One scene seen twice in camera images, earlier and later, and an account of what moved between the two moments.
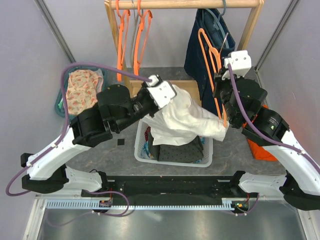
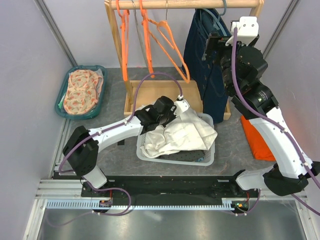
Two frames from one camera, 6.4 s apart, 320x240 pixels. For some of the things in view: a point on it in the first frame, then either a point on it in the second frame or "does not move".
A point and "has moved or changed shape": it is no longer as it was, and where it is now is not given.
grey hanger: (136, 21) -> (139, 34)
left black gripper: (145, 91) -> (172, 115)
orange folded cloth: (260, 152) does not move
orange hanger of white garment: (205, 40) -> (151, 25)
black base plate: (170, 186) does not move
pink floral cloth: (83, 87) does not move
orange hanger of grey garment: (143, 28) -> (144, 14)
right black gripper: (219, 82) -> (214, 44)
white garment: (180, 121) has moved or changed shape
